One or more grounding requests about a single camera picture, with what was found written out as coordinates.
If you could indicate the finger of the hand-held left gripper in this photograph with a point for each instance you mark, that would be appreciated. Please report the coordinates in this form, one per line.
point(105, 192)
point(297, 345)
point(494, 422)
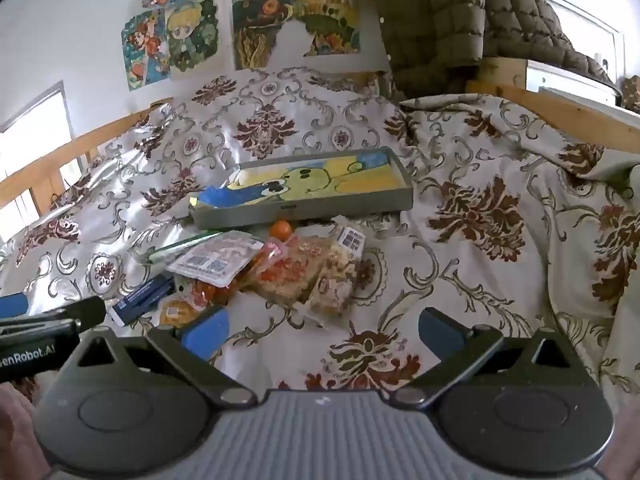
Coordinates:
point(87, 312)
point(12, 306)

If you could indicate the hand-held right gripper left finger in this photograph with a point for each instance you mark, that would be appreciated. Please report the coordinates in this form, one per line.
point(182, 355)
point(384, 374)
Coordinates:
point(205, 334)

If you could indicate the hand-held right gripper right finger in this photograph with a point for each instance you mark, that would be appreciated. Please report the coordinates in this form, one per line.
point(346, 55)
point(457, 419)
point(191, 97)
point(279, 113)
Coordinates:
point(440, 325)

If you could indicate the yellow snack packet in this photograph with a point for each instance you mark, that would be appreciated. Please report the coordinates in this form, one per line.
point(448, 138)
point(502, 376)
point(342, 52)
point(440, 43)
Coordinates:
point(177, 313)

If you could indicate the orange red snack packet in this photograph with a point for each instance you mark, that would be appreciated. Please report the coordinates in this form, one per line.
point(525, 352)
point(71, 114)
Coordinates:
point(210, 292)

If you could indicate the dark blue long box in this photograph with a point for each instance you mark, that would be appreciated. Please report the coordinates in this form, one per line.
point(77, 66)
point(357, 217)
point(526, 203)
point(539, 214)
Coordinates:
point(145, 296)

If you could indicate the white snack packet square codes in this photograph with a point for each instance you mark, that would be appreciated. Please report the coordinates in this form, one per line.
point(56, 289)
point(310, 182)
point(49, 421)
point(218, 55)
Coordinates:
point(215, 260)

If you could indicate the clear cracker packet red print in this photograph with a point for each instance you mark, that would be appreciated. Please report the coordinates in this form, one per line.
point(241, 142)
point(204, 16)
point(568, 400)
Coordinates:
point(290, 272)

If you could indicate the orange tangerine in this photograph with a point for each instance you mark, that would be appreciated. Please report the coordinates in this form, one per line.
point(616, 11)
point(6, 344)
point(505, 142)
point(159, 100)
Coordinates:
point(281, 230)

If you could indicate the grey shallow tray box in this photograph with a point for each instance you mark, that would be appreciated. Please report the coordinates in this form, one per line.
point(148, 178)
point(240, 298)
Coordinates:
point(300, 212)

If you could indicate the floral printed blanket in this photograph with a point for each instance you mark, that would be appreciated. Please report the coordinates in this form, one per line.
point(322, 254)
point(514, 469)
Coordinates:
point(475, 270)

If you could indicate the green long packet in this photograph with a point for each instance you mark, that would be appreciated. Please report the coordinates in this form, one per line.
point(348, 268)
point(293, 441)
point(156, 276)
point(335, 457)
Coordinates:
point(180, 248)

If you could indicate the bright window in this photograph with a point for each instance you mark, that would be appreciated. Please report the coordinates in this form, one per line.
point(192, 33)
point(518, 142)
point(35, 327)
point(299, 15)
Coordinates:
point(30, 135)

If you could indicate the olive quilted jacket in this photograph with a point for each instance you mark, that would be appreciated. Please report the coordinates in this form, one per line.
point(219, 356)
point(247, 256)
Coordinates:
point(430, 20)

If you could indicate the white cabinet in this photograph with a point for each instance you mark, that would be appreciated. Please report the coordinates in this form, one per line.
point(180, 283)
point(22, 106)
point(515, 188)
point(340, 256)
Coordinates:
point(575, 25)

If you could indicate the wooden bed rail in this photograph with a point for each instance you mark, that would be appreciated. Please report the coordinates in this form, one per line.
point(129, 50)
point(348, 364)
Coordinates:
point(100, 141)
point(560, 105)

